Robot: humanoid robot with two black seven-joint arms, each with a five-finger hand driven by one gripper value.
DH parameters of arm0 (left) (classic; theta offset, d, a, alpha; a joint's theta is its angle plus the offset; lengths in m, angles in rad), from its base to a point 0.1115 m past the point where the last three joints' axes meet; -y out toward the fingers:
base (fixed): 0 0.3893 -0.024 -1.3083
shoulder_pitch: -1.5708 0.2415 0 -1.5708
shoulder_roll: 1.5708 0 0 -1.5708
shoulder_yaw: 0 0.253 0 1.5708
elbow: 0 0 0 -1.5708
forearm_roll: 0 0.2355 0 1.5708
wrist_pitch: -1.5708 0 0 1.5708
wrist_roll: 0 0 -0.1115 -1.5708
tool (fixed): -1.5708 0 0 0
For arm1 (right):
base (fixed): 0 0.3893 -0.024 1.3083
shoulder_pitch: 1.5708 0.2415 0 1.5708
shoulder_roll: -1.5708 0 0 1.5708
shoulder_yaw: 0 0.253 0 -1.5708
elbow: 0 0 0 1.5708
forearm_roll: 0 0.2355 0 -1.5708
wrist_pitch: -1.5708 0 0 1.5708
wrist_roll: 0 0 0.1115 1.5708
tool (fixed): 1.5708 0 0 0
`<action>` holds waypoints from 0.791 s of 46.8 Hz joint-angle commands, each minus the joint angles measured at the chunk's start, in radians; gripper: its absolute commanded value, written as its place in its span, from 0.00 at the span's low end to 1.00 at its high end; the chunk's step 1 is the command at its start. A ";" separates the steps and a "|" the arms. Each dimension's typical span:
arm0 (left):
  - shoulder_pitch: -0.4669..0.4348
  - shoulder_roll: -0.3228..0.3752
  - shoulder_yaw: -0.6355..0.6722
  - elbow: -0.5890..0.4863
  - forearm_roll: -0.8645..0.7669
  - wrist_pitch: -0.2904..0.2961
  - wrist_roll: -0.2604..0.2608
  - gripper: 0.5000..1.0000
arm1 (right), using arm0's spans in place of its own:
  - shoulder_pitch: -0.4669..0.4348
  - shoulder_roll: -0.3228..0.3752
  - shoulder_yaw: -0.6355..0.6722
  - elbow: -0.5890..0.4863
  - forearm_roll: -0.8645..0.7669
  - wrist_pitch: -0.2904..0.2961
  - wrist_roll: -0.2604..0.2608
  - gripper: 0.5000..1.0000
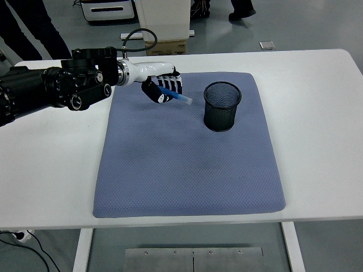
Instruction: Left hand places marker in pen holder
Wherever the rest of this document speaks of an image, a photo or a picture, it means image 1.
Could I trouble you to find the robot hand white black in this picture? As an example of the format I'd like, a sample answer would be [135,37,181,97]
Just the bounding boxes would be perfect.
[126,61,183,104]

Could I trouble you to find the blue marker with clear cap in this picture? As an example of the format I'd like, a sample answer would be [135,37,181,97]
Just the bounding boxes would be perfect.
[158,86,193,105]

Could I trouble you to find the black mesh pen holder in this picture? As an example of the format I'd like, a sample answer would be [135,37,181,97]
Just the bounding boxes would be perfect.
[202,81,242,133]

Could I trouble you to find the brown cardboard box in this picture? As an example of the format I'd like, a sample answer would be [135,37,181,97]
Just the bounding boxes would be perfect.
[145,39,188,56]

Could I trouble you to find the white flat base bar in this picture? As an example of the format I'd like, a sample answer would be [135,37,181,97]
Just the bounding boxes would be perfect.
[120,29,196,40]

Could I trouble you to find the white cabinet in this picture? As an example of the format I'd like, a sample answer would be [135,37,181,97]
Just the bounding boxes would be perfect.
[135,0,191,42]

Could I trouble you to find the white device with black slot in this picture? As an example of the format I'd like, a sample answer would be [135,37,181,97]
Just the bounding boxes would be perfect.
[80,0,136,22]

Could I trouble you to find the blue-grey textured mat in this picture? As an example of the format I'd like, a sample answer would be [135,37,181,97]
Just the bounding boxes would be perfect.
[92,71,286,219]

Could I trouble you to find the person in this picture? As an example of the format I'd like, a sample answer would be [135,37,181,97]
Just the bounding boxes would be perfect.
[189,0,257,22]
[0,0,72,61]

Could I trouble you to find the white table leg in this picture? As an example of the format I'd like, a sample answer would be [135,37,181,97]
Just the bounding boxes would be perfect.
[72,228,94,272]
[281,221,306,272]

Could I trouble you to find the grey metal plate with screws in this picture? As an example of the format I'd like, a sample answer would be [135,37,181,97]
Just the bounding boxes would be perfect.
[124,246,264,272]

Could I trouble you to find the white power strip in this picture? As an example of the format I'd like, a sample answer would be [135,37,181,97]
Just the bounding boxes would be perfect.
[12,229,35,243]

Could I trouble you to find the black floor cable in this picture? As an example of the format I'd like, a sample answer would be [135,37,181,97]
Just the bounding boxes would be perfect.
[0,231,62,272]

